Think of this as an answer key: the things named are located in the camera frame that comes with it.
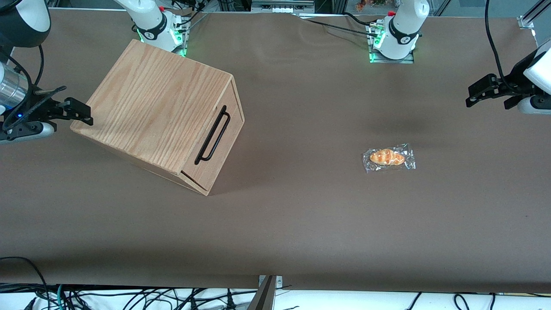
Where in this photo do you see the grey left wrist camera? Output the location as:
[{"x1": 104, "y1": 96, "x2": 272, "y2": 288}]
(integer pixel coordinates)
[{"x1": 517, "y1": 96, "x2": 551, "y2": 115}]

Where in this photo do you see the black looped floor cable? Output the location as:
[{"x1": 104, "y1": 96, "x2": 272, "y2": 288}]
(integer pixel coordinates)
[{"x1": 0, "y1": 256, "x2": 50, "y2": 303}]

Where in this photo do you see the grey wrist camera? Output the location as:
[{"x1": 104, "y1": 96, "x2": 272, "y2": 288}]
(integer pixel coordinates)
[
  {"x1": 0, "y1": 122, "x2": 56, "y2": 144},
  {"x1": 517, "y1": 96, "x2": 551, "y2": 115}
]

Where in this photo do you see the bread in clear wrapper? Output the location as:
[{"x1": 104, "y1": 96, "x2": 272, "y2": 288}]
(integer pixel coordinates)
[{"x1": 362, "y1": 143, "x2": 417, "y2": 174}]

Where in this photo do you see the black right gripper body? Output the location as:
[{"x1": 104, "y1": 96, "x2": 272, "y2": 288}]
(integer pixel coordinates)
[{"x1": 0, "y1": 90, "x2": 66, "y2": 132}]

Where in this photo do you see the black metal drawer handle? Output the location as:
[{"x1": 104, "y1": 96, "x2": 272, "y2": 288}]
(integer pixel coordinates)
[{"x1": 194, "y1": 105, "x2": 231, "y2": 166}]

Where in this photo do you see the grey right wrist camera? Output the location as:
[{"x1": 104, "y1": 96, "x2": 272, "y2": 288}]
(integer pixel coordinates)
[{"x1": 0, "y1": 122, "x2": 56, "y2": 144}]

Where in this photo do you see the aluminium corner frame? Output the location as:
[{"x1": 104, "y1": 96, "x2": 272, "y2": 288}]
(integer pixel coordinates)
[{"x1": 518, "y1": 0, "x2": 551, "y2": 30}]

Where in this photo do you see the long black table cable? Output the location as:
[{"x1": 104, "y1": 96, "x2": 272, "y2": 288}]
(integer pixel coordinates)
[{"x1": 297, "y1": 15, "x2": 378, "y2": 36}]

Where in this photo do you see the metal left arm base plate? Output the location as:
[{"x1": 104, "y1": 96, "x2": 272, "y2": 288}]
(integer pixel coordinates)
[{"x1": 368, "y1": 22, "x2": 416, "y2": 64}]

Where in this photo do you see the grey background equipment box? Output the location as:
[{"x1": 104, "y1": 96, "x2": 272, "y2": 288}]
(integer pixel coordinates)
[{"x1": 251, "y1": 0, "x2": 316, "y2": 13}]

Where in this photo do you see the wooden drawer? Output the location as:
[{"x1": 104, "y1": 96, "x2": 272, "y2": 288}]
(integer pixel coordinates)
[{"x1": 181, "y1": 80, "x2": 245, "y2": 197}]

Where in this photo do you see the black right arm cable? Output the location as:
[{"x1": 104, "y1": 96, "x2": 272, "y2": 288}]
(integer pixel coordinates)
[{"x1": 34, "y1": 44, "x2": 45, "y2": 87}]

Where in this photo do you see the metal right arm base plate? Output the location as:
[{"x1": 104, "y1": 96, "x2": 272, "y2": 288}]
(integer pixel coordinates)
[{"x1": 171, "y1": 11, "x2": 191, "y2": 57}]

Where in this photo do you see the aluminium profile bracket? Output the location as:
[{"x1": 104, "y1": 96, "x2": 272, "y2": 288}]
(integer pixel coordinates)
[{"x1": 248, "y1": 275, "x2": 283, "y2": 310}]

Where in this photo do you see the short black table cable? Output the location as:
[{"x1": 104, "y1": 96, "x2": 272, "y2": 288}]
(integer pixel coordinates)
[{"x1": 342, "y1": 12, "x2": 380, "y2": 28}]

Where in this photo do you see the wooden drawer cabinet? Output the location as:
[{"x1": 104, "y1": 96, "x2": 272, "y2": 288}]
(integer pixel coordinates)
[{"x1": 70, "y1": 39, "x2": 245, "y2": 197}]

